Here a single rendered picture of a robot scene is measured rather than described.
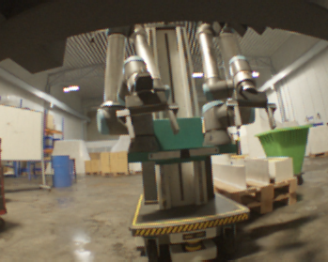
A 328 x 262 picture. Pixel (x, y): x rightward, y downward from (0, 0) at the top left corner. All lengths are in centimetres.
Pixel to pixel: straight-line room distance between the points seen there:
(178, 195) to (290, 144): 192
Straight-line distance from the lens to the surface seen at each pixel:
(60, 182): 524
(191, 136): 122
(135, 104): 57
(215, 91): 87
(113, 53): 112
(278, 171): 202
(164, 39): 159
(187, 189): 131
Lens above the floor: 68
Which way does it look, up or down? 8 degrees up
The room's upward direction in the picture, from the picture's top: 5 degrees counter-clockwise
